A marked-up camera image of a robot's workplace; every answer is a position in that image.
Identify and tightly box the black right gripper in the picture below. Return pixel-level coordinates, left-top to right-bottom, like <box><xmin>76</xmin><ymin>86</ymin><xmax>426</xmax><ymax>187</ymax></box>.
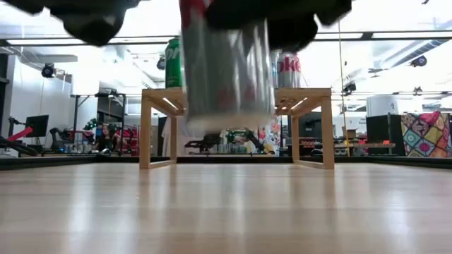
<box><xmin>204</xmin><ymin>0</ymin><xmax>319</xmax><ymax>54</ymax></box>

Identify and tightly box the silver Diet Coke can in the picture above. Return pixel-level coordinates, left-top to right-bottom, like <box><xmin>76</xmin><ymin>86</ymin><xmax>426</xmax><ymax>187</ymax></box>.
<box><xmin>179</xmin><ymin>0</ymin><xmax>276</xmax><ymax>133</ymax></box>
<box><xmin>277</xmin><ymin>52</ymin><xmax>302</xmax><ymax>89</ymax></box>

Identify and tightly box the green Sprite soda can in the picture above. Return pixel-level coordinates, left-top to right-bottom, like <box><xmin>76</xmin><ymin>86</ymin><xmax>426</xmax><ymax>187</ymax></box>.
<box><xmin>165</xmin><ymin>37</ymin><xmax>183</xmax><ymax>89</ymax></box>

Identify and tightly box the wooden slatted shelf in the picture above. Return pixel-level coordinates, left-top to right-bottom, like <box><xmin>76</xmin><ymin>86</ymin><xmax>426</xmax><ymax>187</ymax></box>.
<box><xmin>139</xmin><ymin>87</ymin><xmax>335</xmax><ymax>170</ymax></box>

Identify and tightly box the black-legged table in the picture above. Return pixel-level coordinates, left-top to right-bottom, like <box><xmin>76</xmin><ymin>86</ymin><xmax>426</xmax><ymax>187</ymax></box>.
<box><xmin>69</xmin><ymin>92</ymin><xmax>127</xmax><ymax>156</ymax></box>

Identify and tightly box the person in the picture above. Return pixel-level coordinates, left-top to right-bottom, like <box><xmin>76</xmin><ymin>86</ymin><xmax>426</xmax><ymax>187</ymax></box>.
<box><xmin>94</xmin><ymin>123</ymin><xmax>119</xmax><ymax>153</ymax></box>

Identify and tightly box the black computer monitor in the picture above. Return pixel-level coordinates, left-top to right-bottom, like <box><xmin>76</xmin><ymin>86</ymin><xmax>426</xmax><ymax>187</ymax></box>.
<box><xmin>23</xmin><ymin>114</ymin><xmax>50</xmax><ymax>138</ymax></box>

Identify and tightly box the floral patterned panel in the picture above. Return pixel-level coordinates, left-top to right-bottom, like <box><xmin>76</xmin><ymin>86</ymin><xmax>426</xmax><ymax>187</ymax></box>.
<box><xmin>259</xmin><ymin>115</ymin><xmax>283</xmax><ymax>156</ymax></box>

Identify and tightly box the white storage box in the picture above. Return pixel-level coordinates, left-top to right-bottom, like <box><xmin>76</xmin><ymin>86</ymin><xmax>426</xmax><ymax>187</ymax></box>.
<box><xmin>365</xmin><ymin>94</ymin><xmax>400</xmax><ymax>117</ymax></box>

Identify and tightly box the colourful patchwork cloth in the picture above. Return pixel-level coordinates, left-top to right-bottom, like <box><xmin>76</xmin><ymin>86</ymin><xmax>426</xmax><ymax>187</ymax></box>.
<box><xmin>400</xmin><ymin>111</ymin><xmax>452</xmax><ymax>159</ymax></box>

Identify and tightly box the white wall cabinet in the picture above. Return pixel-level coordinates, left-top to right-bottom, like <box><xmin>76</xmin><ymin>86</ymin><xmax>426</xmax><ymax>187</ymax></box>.
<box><xmin>70</xmin><ymin>66</ymin><xmax>102</xmax><ymax>97</ymax></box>

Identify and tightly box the black metal table frame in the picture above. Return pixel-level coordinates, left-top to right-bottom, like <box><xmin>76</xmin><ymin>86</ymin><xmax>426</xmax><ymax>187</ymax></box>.
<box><xmin>0</xmin><ymin>153</ymin><xmax>452</xmax><ymax>171</ymax></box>

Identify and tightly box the grey ceiling duct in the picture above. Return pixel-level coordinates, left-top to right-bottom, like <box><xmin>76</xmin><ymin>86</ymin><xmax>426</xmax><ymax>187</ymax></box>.
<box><xmin>380</xmin><ymin>38</ymin><xmax>446</xmax><ymax>71</ymax></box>

